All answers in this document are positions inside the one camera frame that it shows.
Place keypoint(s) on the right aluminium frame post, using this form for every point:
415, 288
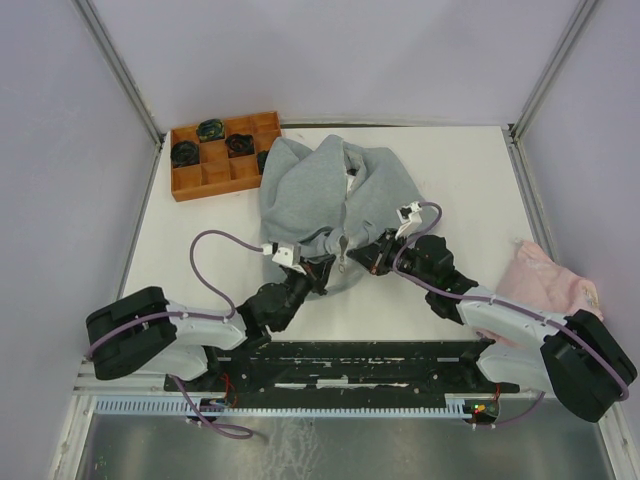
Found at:
571, 35

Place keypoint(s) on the dark rolled sock top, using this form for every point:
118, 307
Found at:
210, 130

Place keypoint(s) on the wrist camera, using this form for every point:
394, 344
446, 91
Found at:
286, 255
410, 219

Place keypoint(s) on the left aluminium frame post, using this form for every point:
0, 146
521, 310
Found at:
97, 29

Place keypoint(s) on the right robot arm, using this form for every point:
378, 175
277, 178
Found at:
573, 357

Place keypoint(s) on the dark rolled sock left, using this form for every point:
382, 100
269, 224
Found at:
184, 154

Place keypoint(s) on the wooden compartment tray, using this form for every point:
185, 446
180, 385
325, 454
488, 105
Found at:
218, 173

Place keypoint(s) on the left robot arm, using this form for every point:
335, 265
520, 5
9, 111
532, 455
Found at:
146, 332

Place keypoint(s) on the dark rolled sock right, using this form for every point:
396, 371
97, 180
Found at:
261, 158

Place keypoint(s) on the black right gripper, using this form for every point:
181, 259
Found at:
369, 255

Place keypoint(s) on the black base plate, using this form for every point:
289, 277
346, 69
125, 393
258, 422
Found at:
374, 374

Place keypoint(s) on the pink cloth bag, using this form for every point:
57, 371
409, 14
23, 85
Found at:
532, 278

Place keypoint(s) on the dark rolled sock middle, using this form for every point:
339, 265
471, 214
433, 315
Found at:
240, 145

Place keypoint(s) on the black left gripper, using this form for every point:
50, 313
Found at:
320, 268

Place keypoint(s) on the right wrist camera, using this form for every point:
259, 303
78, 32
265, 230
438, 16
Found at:
410, 219

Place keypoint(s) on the aluminium frame post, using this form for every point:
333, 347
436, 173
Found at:
97, 29
571, 35

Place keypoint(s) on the dark rolled sock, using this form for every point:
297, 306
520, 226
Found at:
210, 130
240, 145
184, 154
261, 158

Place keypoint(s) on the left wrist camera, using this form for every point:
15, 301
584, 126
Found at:
286, 255

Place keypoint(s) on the grey zip jacket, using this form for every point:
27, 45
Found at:
332, 199

